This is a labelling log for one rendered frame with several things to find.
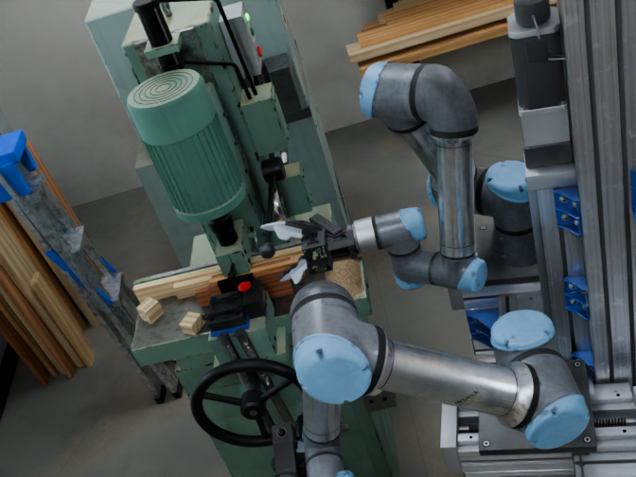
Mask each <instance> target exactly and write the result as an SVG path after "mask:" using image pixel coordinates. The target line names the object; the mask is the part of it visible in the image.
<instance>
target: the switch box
mask: <svg viewBox="0 0 636 477"><path fill-rule="evenodd" d="M223 10H224V12H225V15H226V17H227V20H228V22H229V25H230V27H231V28H232V31H233V33H234V36H235V38H236V41H237V43H238V47H239V50H240V52H241V54H242V57H243V59H244V61H245V63H246V66H247V68H248V71H249V73H250V76H251V77H253V76H257V75H260V74H261V67H262V57H261V63H260V56H258V54H257V51H256V48H257V46H258V44H257V41H256V36H255V35H254V38H255V40H254V41H253V37H252V35H251V32H250V27H252V25H251V22H250V19H249V20H248V21H249V27H248V21H247V20H246V18H245V13H247V10H246V7H245V5H244V4H243V2H238V3H235V4H232V5H228V6H225V7H223ZM247 14H248V13H247ZM219 26H220V28H221V33H222V36H223V38H224V40H225V43H226V46H227V48H228V51H229V54H230V57H231V59H232V62H234V63H236V64H237V66H238V68H239V70H240V73H241V75H242V76H243V78H244V79H247V77H246V75H245V72H244V70H243V67H242V65H241V63H240V60H239V56H238V54H237V51H236V49H235V48H234V45H233V43H232V40H231V38H230V35H229V33H228V31H227V28H226V26H225V23H224V21H223V19H222V17H221V13H220V18H219Z"/></svg>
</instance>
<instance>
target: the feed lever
mask: <svg viewBox="0 0 636 477"><path fill-rule="evenodd" d="M261 170H262V174H263V177H264V180H265V182H266V183H270V187H269V199H268V210H267V222H266V224H268V223H272V222H273V215H274V189H275V182H276V181H280V180H284V179H285V178H286V171H285V168H284V164H283V161H282V159H281V157H279V156H277V157H275V155H274V152H273V153H269V159H266V160H262V161H261ZM259 253H260V255H261V256H262V257H263V258H266V259H269V258H272V257H273V256H274V254H275V248H274V246H273V245H272V231H266V234H265V243H263V244H262V245H261V246H260V248H259Z"/></svg>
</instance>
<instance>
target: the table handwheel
mask: <svg viewBox="0 0 636 477"><path fill-rule="evenodd" d="M245 371H247V372H248V373H249V375H250V377H251V378H250V380H249V381H248V384H247V388H246V392H244V393H243V394H242V395H241V398H239V397H228V396H223V395H218V394H213V393H208V392H206V390H207V389H208V388H209V387H210V386H211V385H212V384H213V383H214V382H215V381H217V380H219V379H221V378H223V377H225V376H228V375H231V374H235V373H238V372H245ZM256 371H261V372H268V373H272V374H276V375H278V376H280V377H283V378H285V380H283V381H282V382H280V383H279V384H277V385H276V386H275V387H274V388H272V389H271V390H269V391H267V392H266V393H263V392H262V382H261V380H260V379H259V377H258V375H257V373H256ZM291 384H294V385H295V386H296V387H297V388H298V389H299V390H300V392H301V393H302V395H303V392H302V387H301V385H300V383H299V381H298V379H297V376H296V371H295V369H293V368H292V367H290V366H288V365H286V364H284V363H281V362H276V361H272V360H266V359H240V360H234V361H230V362H226V363H223V364H221V365H218V366H216V367H214V368H213V369H211V370H210V371H208V372H207V373H205V374H204V375H203V376H202V377H201V378H200V379H199V380H198V382H197V383H196V385H195V387H194V388H193V391H192V394H191V398H190V409H191V413H192V414H193V417H194V419H195V420H196V422H197V423H198V425H199V426H200V427H201V428H202V429H203V430H204V431H205V432H206V433H208V434H209V435H211V436H212V437H214V438H216V439H218V440H220V441H221V442H224V443H227V444H230V445H234V446H240V447H247V448H259V447H268V446H272V445H273V437H272V434H271V433H268V431H267V429H266V426H265V424H264V421H263V418H262V417H263V416H265V415H266V412H267V400H268V399H269V398H271V397H273V396H274V395H275V394H277V393H278V392H280V391H281V390H283V389H285V388H286V387H288V386H289V385H291ZM203 399H208V400H214V401H219V402H224V403H228V404H233V405H238V406H240V413H241V415H242V416H244V417H245V418H247V419H250V420H255V421H256V423H257V425H258V427H259V430H260V432H261V435H245V434H238V433H232V432H229V431H226V430H225V429H223V428H221V427H219V426H217V425H216V424H215V423H213V422H212V421H211V420H210V419H209V418H208V416H207V415H206V414H205V412H204V409H203Z"/></svg>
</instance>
